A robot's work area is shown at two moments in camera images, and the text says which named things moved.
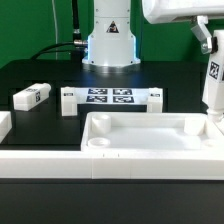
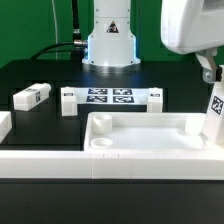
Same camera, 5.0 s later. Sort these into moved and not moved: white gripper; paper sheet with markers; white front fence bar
Moved: white gripper
Not moved: paper sheet with markers; white front fence bar
